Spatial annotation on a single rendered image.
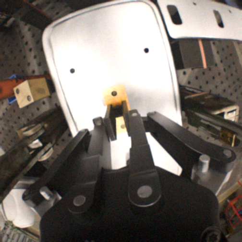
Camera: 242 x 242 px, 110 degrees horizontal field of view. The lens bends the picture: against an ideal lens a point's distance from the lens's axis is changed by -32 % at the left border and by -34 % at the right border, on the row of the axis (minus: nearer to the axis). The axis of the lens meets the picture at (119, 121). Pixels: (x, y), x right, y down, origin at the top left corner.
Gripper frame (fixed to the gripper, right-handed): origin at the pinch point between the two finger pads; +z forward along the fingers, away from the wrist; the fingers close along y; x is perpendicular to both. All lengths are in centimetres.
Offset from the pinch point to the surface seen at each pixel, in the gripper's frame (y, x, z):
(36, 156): -13.2, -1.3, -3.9
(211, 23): 23.3, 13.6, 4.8
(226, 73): 59, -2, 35
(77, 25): -2.9, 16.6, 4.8
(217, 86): 50, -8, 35
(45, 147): -12.8, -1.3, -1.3
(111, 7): 3.5, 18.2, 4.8
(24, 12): -15.0, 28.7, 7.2
